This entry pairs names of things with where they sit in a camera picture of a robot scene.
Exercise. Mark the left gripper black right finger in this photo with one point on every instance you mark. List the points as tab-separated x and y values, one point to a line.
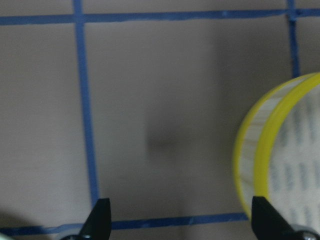
268	224

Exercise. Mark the light green plate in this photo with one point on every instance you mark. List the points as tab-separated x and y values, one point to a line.
5	237

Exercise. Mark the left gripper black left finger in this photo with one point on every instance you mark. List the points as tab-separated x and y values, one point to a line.
98	224

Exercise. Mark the yellow steamer bottom layer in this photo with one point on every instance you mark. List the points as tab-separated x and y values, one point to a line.
257	134

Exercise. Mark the bottom layer liner cloth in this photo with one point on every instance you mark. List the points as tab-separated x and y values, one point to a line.
294	170

